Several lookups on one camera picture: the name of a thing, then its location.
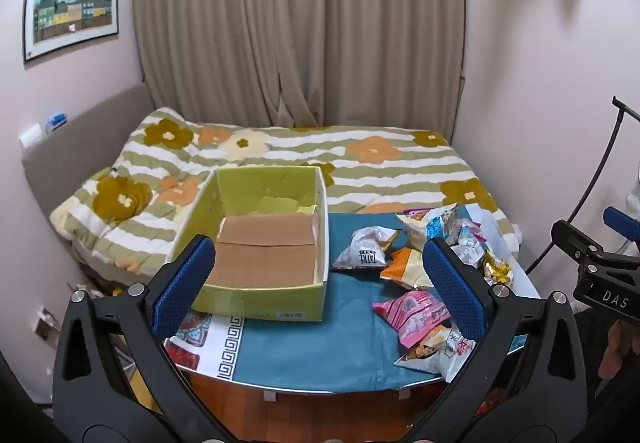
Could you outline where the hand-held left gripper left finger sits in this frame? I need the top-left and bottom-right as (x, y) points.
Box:
(52, 234), (236, 443)

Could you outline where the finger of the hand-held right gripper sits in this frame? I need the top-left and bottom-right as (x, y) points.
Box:
(552, 219), (608, 274)
(602, 207), (640, 244)

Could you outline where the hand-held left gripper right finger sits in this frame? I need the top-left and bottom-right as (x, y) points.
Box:
(405, 237), (587, 443)

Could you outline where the beige orange stick snack packet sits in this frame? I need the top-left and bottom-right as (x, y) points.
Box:
(380, 247), (436, 289)

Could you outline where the green cardboard box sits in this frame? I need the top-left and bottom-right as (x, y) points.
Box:
(167, 166), (330, 324)

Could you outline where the person's right hand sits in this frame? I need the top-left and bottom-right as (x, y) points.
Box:
(597, 323), (633, 381)

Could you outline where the gold foil snack packet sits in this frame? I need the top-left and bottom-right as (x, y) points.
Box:
(480, 250), (515, 286)

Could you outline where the white blue red snack bag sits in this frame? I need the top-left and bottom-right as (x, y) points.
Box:
(397, 210), (436, 251)

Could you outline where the white plastic sheet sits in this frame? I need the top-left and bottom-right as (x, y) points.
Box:
(467, 205), (518, 256)

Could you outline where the white snack packet nut print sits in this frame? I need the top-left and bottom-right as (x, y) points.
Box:
(394, 325), (476, 383)

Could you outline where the white snack packet black text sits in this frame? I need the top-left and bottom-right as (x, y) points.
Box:
(331, 225), (401, 271)

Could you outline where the blue patterned tablecloth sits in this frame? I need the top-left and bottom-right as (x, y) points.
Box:
(165, 210), (531, 384)

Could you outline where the floral striped blanket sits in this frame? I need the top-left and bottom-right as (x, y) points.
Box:
(50, 107), (521, 284)

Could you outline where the grey headboard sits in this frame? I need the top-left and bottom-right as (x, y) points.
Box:
(21, 83), (156, 218)

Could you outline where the beige curtain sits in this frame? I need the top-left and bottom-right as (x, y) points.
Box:
(132, 0), (468, 144)

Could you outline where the black cable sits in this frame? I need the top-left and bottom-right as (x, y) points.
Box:
(525, 95), (640, 274)

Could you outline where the wall socket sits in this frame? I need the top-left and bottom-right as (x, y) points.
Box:
(34, 305), (63, 349)

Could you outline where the white wall switch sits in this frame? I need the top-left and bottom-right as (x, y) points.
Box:
(19, 123), (45, 148)

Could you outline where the framed wall picture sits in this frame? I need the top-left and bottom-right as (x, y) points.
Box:
(22, 0), (121, 64)

